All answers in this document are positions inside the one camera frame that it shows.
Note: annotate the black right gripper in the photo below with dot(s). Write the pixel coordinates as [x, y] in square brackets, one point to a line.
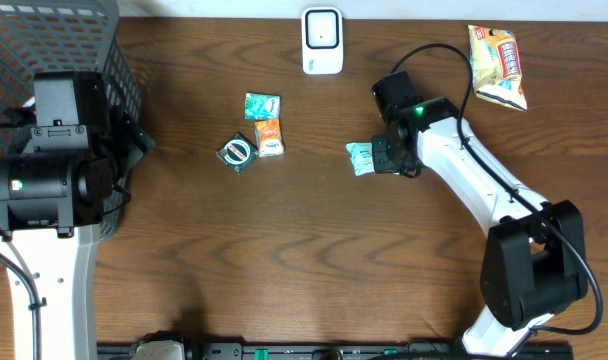
[382, 165]

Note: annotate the light green pouch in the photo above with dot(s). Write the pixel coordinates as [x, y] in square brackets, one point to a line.
[361, 157]

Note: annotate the orange tissue packet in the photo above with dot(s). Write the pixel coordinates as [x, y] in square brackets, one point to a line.
[269, 138]

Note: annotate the yellow snack chip bag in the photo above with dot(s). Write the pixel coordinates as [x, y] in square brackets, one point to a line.
[497, 71]

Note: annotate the teal tissue packet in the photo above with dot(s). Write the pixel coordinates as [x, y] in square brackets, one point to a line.
[259, 107]

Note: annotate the dark green balm box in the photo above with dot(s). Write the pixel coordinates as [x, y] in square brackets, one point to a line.
[239, 153]

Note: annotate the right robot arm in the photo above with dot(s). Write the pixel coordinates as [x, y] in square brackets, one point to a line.
[532, 266]

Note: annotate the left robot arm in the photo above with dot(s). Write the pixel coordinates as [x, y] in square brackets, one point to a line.
[55, 194]

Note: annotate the grey plastic shopping basket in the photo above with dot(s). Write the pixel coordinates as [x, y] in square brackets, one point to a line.
[57, 36]

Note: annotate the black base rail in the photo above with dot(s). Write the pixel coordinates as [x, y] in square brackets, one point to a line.
[418, 349]

